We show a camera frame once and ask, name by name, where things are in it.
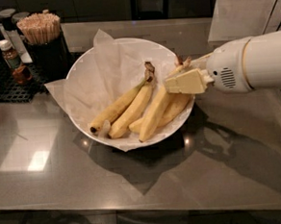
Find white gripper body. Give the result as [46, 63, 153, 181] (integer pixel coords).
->
[207, 37, 252, 93]

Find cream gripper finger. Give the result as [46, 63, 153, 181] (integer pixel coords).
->
[191, 53, 211, 69]
[164, 68, 214, 94]

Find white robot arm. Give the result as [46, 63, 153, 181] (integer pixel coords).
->
[165, 31, 281, 94]

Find white bowl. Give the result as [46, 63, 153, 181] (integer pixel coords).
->
[61, 33, 198, 153]

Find clear acrylic sign holder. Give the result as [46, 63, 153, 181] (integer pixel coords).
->
[208, 0, 281, 45]

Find white paper liner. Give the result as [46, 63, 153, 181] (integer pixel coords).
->
[40, 22, 195, 158]

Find black stick holder cup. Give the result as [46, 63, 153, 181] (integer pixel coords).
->
[27, 33, 71, 82]

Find bundle of wooden sticks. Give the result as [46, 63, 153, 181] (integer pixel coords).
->
[16, 12, 61, 45]

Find small brown jar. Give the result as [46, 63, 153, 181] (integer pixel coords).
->
[13, 65, 32, 85]

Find small sauce bottle white cap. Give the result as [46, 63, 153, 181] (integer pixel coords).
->
[0, 39, 21, 70]

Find white flat card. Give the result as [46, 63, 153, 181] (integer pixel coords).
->
[0, 23, 33, 64]

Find dark lidded jar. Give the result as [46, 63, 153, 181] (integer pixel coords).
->
[12, 12, 30, 24]
[0, 8, 16, 31]

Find black grid mat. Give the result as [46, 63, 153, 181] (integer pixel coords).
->
[0, 61, 50, 104]

